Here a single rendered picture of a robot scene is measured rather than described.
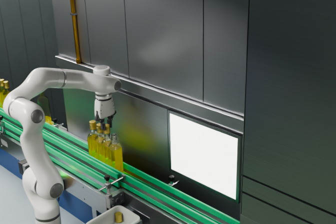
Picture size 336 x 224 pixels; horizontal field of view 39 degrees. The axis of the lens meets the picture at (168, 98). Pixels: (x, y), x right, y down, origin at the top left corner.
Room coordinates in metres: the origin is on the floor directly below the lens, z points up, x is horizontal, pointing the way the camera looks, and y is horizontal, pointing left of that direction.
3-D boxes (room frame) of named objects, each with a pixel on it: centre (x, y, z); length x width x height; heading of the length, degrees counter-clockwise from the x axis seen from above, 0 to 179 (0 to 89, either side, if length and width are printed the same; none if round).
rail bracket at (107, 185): (2.02, 0.29, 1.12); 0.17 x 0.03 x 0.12; 135
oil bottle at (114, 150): (2.18, 0.28, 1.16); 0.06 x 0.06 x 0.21; 45
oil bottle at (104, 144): (2.22, 0.32, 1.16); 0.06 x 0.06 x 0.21; 45
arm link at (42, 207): (1.94, 0.62, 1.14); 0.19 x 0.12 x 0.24; 47
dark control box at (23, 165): (2.47, 0.85, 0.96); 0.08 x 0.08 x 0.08; 45
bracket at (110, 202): (2.03, 0.28, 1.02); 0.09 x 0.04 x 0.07; 135
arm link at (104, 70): (2.22, 0.32, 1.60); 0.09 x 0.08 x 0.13; 47
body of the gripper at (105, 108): (2.22, 0.32, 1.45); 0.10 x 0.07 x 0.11; 135
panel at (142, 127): (2.10, 0.01, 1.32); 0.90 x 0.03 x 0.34; 45
